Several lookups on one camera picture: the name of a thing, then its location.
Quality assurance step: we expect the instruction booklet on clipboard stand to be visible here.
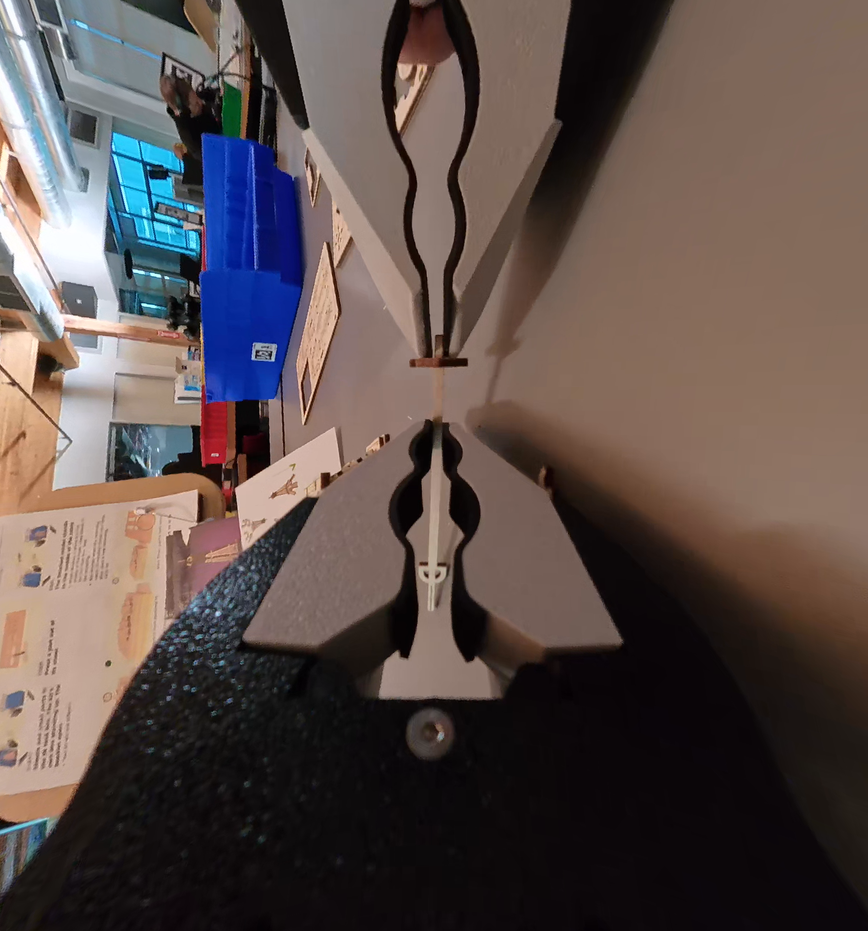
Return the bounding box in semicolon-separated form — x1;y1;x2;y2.
0;473;227;824

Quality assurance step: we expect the wooden sheet with rectangular cut-out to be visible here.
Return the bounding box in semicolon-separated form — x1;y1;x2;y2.
296;242;342;426

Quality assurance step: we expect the printed instruction sheet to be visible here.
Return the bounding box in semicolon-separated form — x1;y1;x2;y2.
0;491;201;799

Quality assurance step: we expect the red plastic bin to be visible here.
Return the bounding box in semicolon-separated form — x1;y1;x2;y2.
201;402;237;468

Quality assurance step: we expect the thin wooden tower spire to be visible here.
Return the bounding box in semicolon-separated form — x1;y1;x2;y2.
419;335;451;610

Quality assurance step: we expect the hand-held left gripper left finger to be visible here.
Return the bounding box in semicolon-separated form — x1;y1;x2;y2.
242;419;435;698

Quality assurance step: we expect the wooden parts sheet with arches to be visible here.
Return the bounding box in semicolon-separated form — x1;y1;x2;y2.
331;62;436;269

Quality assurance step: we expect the large glass window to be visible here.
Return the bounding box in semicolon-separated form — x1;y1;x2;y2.
107;131;206;248

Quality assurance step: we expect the wooden tower model section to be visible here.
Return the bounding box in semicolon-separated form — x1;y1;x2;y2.
318;434;393;497

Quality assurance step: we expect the white instruction booklet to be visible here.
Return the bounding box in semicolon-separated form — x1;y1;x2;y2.
234;428;342;555

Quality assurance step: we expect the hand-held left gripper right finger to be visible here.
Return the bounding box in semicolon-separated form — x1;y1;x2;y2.
440;422;626;698

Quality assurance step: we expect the black speaker box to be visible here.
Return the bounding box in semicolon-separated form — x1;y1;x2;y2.
59;282;99;328

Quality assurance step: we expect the purple tower picture card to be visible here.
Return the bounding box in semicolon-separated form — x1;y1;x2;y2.
165;518;244;621

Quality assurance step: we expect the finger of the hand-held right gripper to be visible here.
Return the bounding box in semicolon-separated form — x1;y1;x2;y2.
443;0;575;352
280;0;435;359

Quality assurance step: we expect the metal vent grille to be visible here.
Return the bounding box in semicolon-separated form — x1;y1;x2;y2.
0;268;38;314

